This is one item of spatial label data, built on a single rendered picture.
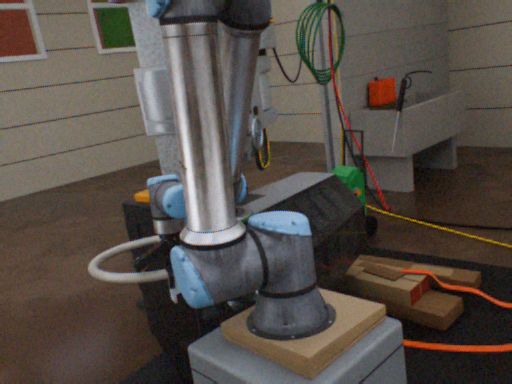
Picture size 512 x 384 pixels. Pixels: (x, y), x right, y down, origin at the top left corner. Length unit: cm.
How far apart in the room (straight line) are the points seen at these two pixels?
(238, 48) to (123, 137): 785
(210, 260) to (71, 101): 757
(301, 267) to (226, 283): 19
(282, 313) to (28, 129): 732
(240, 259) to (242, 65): 43
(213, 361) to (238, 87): 66
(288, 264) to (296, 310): 11
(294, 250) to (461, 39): 615
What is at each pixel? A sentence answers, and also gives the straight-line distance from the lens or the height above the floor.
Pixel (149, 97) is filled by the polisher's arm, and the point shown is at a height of 139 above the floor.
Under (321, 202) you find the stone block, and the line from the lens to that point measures 269.
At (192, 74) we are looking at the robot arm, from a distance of 102.
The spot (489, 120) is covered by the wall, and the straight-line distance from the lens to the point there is 713.
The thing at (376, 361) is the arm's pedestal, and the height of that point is 81.
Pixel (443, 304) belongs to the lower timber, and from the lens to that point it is 300.
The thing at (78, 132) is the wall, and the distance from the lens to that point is 859.
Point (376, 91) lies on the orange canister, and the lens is 553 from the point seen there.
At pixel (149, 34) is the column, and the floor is 174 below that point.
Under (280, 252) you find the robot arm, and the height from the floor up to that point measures 110.
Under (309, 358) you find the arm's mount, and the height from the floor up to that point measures 90.
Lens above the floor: 154
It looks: 15 degrees down
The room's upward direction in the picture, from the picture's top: 8 degrees counter-clockwise
